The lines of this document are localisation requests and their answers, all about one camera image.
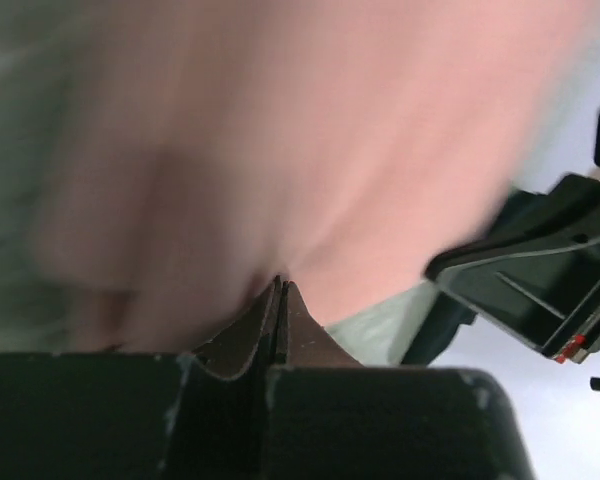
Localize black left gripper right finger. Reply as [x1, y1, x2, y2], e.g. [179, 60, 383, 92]
[278, 284, 534, 479]

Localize black folded t-shirt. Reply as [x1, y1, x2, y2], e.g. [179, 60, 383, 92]
[402, 190, 543, 366]

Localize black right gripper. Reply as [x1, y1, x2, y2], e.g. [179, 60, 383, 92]
[425, 112, 600, 363]

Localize pink printed t-shirt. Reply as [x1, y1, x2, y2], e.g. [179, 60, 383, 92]
[37, 1, 600, 351]

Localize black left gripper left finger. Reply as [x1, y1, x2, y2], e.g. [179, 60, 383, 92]
[0, 280, 282, 479]

